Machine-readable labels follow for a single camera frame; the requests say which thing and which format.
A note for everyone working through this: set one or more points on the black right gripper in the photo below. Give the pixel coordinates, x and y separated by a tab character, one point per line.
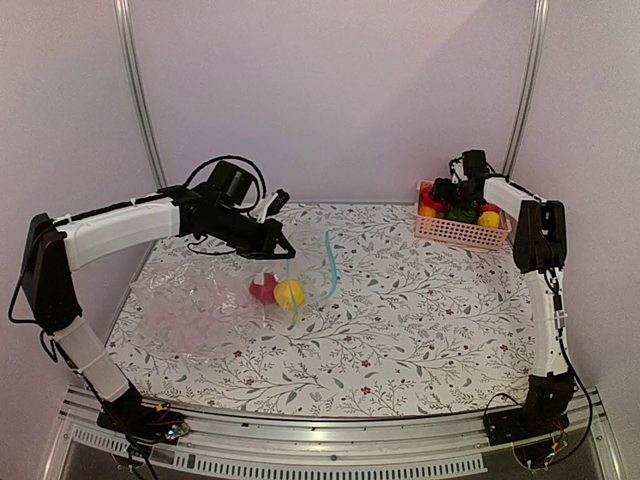
443	192

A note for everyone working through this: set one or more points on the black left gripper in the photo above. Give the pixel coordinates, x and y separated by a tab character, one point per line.
264	248

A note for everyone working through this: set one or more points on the clear zip top bag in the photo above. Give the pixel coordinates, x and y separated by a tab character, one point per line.
314	266

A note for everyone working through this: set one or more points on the yellow toy lemon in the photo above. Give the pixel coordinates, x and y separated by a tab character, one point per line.
289	295
489	219

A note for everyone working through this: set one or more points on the red toy pomegranate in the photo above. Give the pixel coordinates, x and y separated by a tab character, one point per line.
262	288

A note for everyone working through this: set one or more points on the red toy bell pepper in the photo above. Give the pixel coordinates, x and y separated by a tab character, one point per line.
427	200

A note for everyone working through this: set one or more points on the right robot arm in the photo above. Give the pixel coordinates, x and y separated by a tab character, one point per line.
539	252

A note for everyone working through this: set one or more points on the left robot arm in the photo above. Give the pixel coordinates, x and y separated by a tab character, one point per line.
231	205

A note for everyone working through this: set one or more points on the orange toy fruit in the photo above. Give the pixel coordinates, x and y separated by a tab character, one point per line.
428	212

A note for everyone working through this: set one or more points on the green toy pepper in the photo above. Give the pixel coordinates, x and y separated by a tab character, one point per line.
462	215

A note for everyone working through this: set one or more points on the pink toy peach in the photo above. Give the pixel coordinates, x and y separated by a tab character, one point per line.
489	208

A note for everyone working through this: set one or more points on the pink plastic basket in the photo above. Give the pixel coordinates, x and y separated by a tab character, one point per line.
464	234

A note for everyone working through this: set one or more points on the floral tablecloth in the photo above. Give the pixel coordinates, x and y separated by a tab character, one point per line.
416	327

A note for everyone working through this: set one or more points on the crumpled clear plastic bags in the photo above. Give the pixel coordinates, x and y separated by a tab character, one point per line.
193	308

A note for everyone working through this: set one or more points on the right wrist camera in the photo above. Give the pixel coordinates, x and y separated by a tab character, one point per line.
458	170

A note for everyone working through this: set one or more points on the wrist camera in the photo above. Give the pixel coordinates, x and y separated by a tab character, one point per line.
458	170
270	205

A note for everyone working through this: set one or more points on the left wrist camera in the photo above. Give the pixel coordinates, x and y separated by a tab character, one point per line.
270	205

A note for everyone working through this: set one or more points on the right aluminium wall post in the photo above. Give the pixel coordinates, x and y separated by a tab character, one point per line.
532	65

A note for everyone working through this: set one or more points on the aluminium wall post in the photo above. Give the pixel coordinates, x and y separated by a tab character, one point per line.
134	77
532	65

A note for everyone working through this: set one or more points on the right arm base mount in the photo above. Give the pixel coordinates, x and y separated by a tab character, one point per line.
525	425

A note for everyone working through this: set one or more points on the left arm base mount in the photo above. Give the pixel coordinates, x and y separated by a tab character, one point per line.
148	423

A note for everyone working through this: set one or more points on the aluminium table front rail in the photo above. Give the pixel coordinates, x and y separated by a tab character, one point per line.
229	444

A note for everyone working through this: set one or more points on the left aluminium wall post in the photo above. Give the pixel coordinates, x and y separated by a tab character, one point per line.
134	77

